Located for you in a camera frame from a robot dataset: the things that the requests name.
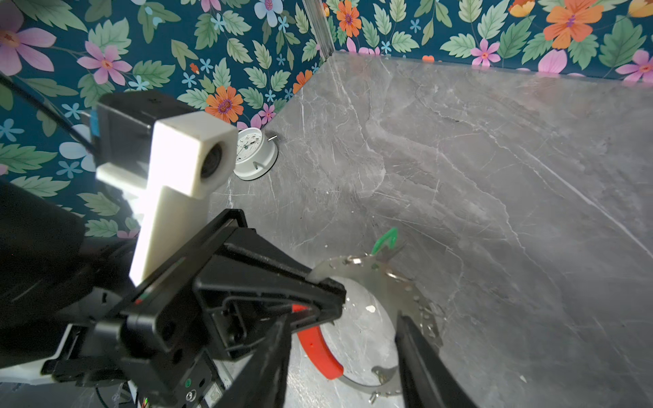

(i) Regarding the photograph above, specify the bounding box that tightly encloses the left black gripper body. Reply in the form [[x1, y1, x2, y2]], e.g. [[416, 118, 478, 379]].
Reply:
[[40, 207, 287, 408]]

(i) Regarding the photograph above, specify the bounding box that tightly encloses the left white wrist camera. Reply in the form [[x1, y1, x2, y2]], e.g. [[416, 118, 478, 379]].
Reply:
[[90, 90, 238, 285]]

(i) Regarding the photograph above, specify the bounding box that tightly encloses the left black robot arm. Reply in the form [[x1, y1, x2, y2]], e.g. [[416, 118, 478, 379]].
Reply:
[[1, 182, 346, 407]]

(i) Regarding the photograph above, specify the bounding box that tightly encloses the white alarm clock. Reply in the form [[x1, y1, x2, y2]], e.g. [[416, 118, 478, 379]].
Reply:
[[234, 127, 279, 181]]

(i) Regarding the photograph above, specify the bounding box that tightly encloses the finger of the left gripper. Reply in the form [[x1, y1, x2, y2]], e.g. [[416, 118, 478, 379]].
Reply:
[[193, 241, 346, 357]]

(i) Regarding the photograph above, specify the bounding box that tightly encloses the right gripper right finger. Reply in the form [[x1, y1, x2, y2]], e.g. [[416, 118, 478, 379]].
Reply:
[[395, 314, 477, 408]]

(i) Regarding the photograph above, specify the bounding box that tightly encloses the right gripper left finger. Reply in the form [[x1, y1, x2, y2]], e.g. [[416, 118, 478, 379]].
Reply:
[[215, 317, 292, 408]]

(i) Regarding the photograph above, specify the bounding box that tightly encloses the metal keyring disc red grip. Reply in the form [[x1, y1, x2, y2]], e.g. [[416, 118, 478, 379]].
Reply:
[[298, 255, 442, 403]]

